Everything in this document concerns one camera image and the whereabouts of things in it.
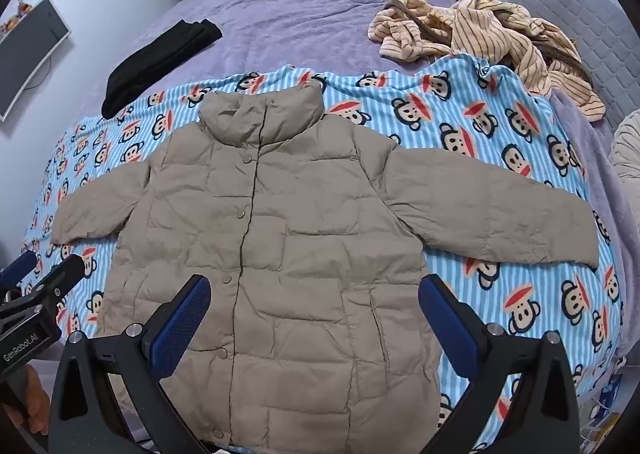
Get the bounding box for beige puffer jacket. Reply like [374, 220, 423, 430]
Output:
[50, 84, 601, 450]

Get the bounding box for grey quilted headboard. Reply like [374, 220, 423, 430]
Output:
[507, 0, 640, 122]

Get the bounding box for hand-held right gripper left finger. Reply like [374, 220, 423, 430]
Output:
[48, 274, 213, 454]

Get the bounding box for blue striped monkey print blanket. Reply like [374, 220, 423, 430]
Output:
[20, 54, 628, 454]

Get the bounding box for purple bed blanket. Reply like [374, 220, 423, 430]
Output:
[170, 0, 640, 350]

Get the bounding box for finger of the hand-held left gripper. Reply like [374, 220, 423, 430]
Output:
[15, 254, 87, 315]
[0, 250, 40, 291]

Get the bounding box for beige striped fleece garment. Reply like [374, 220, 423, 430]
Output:
[367, 0, 606, 124]

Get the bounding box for wall-mounted white-framed monitor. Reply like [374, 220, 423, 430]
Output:
[0, 0, 72, 124]

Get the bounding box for black folded garment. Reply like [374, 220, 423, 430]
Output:
[101, 19, 223, 119]

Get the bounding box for small figurines on monitor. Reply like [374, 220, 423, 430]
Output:
[0, 1, 36, 32]

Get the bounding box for cream pillow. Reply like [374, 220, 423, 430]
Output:
[610, 109, 640, 185]

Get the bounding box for person's left hand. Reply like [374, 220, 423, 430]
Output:
[17, 364, 52, 435]

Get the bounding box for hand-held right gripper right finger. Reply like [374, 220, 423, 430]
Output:
[417, 274, 583, 454]

